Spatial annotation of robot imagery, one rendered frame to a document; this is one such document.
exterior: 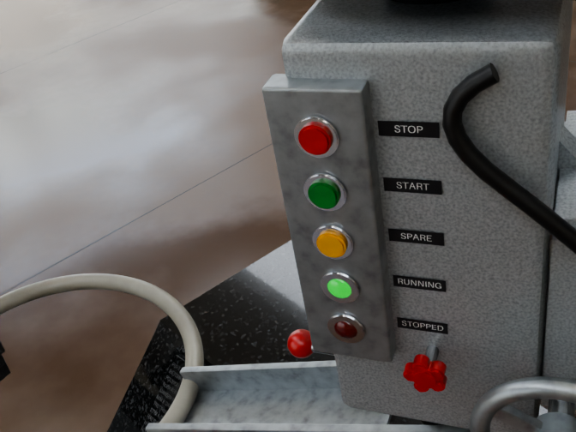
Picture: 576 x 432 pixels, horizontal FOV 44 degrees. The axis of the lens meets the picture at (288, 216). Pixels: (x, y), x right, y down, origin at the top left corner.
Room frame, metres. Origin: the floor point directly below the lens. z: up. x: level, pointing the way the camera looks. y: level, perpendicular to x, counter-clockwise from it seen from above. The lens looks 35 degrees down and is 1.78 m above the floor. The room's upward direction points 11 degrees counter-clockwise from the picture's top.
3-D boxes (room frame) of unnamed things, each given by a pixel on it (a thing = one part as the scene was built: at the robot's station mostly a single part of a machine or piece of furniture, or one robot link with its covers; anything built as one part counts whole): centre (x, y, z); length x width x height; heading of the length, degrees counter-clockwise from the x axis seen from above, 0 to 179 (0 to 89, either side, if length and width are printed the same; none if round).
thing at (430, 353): (0.45, -0.10, 1.28); 0.04 x 0.04 x 0.04; 63
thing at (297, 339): (0.56, -0.01, 1.22); 0.08 x 0.03 x 0.03; 63
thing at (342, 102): (0.49, -0.04, 1.41); 0.08 x 0.03 x 0.28; 63
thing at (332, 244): (0.48, -0.03, 1.41); 0.03 x 0.01 x 0.03; 63
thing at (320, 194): (0.48, -0.03, 1.46); 0.03 x 0.01 x 0.03; 63
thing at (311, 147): (0.48, -0.03, 1.52); 0.03 x 0.01 x 0.03; 63
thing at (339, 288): (0.48, -0.03, 1.36); 0.02 x 0.01 x 0.02; 63
